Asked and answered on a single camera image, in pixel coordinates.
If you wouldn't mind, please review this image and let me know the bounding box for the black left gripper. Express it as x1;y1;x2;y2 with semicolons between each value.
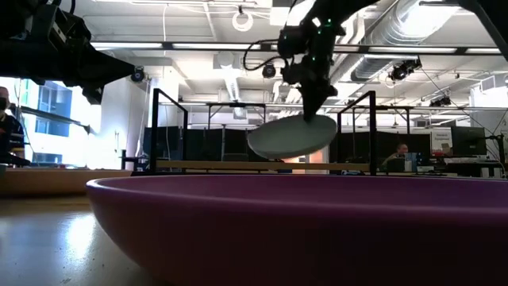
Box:
0;0;136;105

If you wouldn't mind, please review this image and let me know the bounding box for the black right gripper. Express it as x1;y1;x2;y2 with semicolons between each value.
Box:
276;15;346;122

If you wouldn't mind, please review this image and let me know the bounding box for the light blue plate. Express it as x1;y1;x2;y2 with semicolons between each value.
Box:
246;114;338;160

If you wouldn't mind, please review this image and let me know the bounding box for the purple plate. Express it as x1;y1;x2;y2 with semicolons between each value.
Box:
85;174;508;286

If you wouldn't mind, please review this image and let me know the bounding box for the long ceiling light strip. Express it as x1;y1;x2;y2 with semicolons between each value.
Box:
90;41;263;51
333;45;508;56

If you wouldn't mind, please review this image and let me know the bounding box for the black partition screen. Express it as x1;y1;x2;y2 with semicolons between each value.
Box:
142;126;265;163
337;130;433;164

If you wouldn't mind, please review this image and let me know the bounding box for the person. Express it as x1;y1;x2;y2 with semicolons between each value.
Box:
0;86;27;166
380;142;410;172

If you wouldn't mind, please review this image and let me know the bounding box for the wooden neighbouring table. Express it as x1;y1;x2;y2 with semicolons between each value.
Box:
0;168;133;196

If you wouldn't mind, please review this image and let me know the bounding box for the black office monitor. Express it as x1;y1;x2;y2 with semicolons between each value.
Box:
451;126;488;157

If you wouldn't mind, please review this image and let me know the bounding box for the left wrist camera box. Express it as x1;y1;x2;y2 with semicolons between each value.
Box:
27;2;92;45

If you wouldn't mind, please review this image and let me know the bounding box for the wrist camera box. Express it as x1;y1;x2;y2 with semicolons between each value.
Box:
27;2;92;45
277;25;305;59

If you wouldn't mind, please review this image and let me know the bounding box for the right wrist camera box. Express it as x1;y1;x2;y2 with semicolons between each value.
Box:
277;25;305;59

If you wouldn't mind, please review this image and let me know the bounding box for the black frame wooden shelf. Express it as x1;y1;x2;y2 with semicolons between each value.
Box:
130;87;378;176

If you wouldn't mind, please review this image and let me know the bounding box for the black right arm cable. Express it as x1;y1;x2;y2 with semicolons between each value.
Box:
242;38;287;72

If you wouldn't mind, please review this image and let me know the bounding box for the white ring lamp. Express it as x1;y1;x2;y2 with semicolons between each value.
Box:
232;10;255;33

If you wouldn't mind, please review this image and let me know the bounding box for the silver ventilation duct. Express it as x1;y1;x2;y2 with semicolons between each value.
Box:
348;0;464;83

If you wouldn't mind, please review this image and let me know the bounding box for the black aluminium rig frame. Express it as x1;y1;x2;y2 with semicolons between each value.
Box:
460;0;508;61

